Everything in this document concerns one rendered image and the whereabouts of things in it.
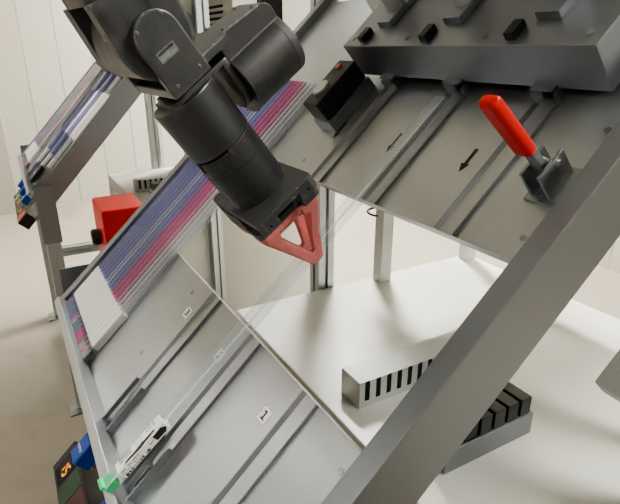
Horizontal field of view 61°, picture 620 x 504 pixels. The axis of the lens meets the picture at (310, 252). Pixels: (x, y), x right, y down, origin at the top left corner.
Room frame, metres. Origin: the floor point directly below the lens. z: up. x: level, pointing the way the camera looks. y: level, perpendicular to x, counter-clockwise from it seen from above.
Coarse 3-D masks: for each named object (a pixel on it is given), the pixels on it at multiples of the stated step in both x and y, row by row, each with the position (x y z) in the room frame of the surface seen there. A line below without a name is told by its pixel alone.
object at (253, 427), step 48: (192, 288) 0.60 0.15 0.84; (144, 336) 0.58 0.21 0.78; (192, 336) 0.53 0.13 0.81; (96, 384) 0.57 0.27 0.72; (144, 384) 0.51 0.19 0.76; (240, 384) 0.42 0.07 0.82; (288, 384) 0.39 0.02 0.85; (192, 432) 0.41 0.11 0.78; (240, 432) 0.38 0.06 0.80; (288, 432) 0.35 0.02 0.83; (336, 432) 0.33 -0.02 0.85; (144, 480) 0.39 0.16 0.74; (192, 480) 0.36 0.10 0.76; (240, 480) 0.34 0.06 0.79; (288, 480) 0.31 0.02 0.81; (336, 480) 0.29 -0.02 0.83
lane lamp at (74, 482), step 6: (78, 468) 0.47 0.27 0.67; (72, 474) 0.47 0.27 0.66; (78, 474) 0.47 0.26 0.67; (72, 480) 0.46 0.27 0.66; (78, 480) 0.46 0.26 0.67; (66, 486) 0.46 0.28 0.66; (72, 486) 0.46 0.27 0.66; (78, 486) 0.45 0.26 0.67; (60, 492) 0.46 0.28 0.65; (66, 492) 0.45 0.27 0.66; (72, 492) 0.45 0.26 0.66; (60, 498) 0.45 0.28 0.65; (66, 498) 0.45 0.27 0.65
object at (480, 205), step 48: (336, 48) 0.88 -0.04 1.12; (384, 96) 0.67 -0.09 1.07; (432, 96) 0.61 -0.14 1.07; (480, 96) 0.55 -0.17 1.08; (528, 96) 0.51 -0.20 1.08; (576, 96) 0.47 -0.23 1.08; (288, 144) 0.74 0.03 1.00; (336, 144) 0.65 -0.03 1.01; (384, 144) 0.59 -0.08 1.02; (432, 144) 0.54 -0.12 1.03; (480, 144) 0.49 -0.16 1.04; (576, 144) 0.42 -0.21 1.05; (384, 192) 0.52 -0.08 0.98; (432, 192) 0.48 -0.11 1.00; (480, 192) 0.44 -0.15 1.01; (480, 240) 0.40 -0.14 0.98
